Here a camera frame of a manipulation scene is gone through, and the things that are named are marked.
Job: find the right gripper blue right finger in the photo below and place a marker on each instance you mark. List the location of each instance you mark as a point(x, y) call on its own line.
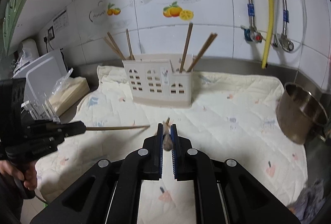
point(174, 137)

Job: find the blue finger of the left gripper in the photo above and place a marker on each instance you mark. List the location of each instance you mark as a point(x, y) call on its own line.
point(73, 128)

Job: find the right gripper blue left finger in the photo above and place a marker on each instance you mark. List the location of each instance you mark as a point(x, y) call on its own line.
point(158, 154)

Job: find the wooden chopstick three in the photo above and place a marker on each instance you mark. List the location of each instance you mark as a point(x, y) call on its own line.
point(113, 128)

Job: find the wooden chopstick six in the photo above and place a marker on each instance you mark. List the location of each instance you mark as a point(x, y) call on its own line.
point(189, 31)

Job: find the wooden chopstick one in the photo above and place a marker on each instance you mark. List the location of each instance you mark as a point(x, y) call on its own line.
point(129, 45)

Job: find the wooden chopstick four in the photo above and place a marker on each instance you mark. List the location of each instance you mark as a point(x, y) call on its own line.
point(114, 42)

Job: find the wooden chopstick two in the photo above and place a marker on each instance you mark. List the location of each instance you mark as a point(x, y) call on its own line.
point(113, 48)

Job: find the wooden chopstick nine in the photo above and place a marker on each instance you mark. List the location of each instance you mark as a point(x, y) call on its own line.
point(201, 51)

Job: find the wooden chopstick eight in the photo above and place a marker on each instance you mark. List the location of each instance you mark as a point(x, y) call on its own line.
point(204, 51)

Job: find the wooden chopstick five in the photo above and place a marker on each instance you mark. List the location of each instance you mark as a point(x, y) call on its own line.
point(167, 140)

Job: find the person left hand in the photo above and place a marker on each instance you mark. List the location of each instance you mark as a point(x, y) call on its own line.
point(28, 177)

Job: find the bagged beige tissue box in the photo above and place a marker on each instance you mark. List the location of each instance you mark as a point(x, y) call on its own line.
point(67, 91)

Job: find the beige plastic utensil holder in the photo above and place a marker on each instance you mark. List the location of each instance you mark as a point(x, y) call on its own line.
point(156, 80)

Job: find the cream quilted patterned mat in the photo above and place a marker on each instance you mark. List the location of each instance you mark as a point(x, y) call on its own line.
point(231, 117)

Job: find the stainless steel pot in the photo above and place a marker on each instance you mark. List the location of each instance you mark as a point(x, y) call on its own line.
point(301, 116)

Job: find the silver angle valve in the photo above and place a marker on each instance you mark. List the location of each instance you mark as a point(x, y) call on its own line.
point(281, 41)

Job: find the grey blue rag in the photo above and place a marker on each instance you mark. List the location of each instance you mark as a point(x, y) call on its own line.
point(309, 203)

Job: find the black wall socket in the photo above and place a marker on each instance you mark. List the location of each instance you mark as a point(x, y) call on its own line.
point(51, 34)

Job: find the wall instruction sticker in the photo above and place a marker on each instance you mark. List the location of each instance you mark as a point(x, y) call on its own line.
point(60, 21)

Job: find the red handled water valve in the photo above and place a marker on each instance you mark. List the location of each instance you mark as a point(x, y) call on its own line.
point(251, 34)

